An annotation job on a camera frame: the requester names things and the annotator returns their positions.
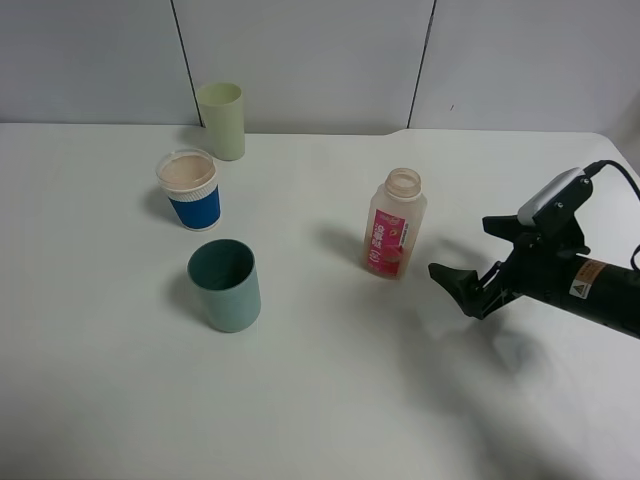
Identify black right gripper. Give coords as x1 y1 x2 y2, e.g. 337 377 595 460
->
428 215 590 320

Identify pink label drink bottle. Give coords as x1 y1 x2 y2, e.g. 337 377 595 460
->
363 168 427 280

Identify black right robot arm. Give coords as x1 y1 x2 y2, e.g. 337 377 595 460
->
429 216 639 338

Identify teal green plastic cup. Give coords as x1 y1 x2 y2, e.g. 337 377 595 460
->
187 239 261 333

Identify pale green tall cup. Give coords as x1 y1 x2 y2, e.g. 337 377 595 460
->
196 82 245 161

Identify blue sleeved paper cup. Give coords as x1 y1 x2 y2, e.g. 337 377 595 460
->
156 149 221 231

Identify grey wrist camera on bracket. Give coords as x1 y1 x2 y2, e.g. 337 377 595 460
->
517 168 593 238

